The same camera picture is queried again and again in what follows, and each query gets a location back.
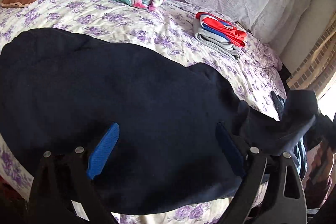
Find dark navy pants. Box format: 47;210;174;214
1;28;318;215

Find beige checked curtain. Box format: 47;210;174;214
286;15;336;97

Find folded grey garment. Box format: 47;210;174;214
193;19;240;62

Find purple floral bedspread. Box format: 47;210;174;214
0;0;288;224

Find folded red blue garment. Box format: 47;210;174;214
195;12;247;48

